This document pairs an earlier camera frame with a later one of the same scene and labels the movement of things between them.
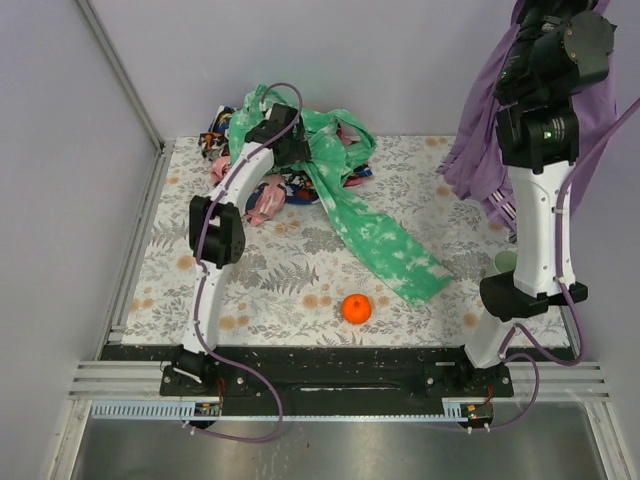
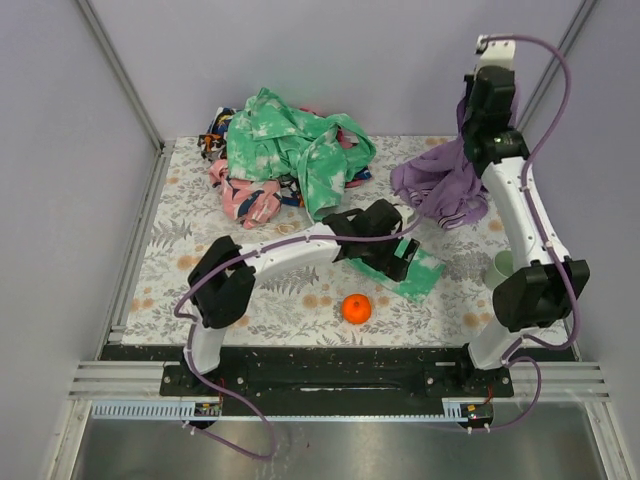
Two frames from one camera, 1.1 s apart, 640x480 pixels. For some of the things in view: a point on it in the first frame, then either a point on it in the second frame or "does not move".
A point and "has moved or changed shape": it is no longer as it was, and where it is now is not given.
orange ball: x=356 y=308 does not move
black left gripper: x=298 y=145 to x=400 y=257
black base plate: x=331 y=373 does not move
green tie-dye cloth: x=332 y=138 has moved or changed shape
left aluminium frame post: x=97 y=28 does not move
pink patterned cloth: x=268 y=197 does not move
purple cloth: x=477 y=169 to x=442 y=183
